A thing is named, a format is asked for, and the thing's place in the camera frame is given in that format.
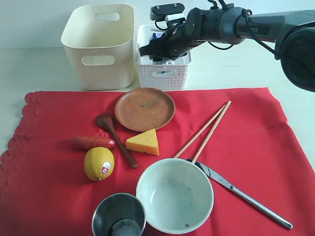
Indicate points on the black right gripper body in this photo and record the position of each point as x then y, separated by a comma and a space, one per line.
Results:
181, 39

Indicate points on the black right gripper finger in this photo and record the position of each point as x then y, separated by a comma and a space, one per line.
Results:
164, 58
152, 49

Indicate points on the blue white milk carton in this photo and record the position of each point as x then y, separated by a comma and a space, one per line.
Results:
156, 37

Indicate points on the yellow cheese wedge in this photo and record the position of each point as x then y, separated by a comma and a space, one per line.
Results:
146, 142

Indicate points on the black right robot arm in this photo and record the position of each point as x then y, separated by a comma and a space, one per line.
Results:
289, 36

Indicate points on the white perforated plastic basket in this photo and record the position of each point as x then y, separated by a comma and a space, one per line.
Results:
146, 68

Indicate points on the brown round plate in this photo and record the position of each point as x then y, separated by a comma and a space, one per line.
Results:
143, 109

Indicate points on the cream plastic bin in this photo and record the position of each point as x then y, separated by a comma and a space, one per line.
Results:
98, 41

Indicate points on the dark wooden spoon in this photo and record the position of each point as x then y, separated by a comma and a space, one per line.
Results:
105, 122

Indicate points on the left wooden chopstick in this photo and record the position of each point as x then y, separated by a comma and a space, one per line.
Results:
199, 132

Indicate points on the red sausage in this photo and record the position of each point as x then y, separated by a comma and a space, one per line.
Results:
87, 143

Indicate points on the yellow lemon with sticker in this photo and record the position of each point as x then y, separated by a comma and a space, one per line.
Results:
99, 163

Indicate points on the red scalloped cloth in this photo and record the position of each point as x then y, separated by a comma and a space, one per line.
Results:
44, 190

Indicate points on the pale green bowl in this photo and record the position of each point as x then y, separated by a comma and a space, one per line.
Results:
177, 196

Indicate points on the stainless steel cup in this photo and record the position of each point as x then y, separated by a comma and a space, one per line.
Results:
120, 214

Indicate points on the silver table knife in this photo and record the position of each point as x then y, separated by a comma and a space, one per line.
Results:
225, 183

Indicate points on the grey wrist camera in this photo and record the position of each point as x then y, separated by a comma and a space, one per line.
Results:
159, 12

